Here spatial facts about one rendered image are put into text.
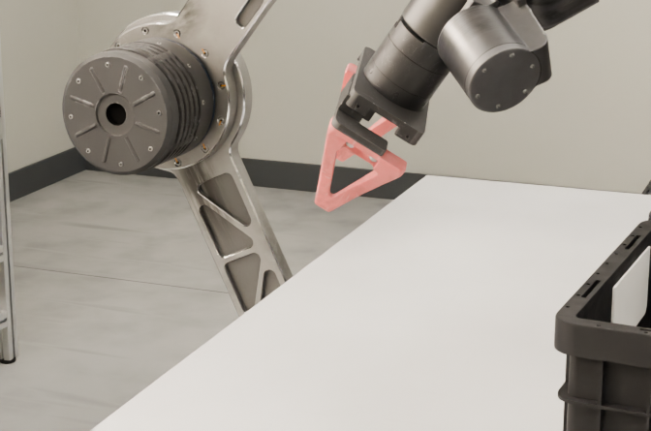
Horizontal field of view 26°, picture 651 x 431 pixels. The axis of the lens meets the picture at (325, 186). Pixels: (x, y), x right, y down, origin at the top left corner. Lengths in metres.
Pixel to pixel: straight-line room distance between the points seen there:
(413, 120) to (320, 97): 3.90
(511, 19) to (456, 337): 0.65
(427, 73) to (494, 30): 0.08
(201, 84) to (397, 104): 0.94
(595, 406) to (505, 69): 0.25
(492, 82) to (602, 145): 3.72
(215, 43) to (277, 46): 2.97
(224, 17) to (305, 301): 0.49
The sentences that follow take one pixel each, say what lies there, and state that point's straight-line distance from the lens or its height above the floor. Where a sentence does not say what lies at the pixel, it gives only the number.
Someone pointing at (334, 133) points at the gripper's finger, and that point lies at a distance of 1.07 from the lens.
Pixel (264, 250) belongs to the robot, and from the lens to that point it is 2.11.
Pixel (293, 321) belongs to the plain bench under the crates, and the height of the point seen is 0.70.
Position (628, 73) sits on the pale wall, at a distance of 4.68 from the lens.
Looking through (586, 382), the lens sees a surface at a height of 0.88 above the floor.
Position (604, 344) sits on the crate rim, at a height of 0.92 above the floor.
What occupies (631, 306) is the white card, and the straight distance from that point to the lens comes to 1.20.
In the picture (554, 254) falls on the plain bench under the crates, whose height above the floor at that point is 0.70.
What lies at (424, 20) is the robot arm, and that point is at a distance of 1.08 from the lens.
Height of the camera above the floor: 1.27
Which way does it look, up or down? 14 degrees down
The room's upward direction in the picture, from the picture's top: straight up
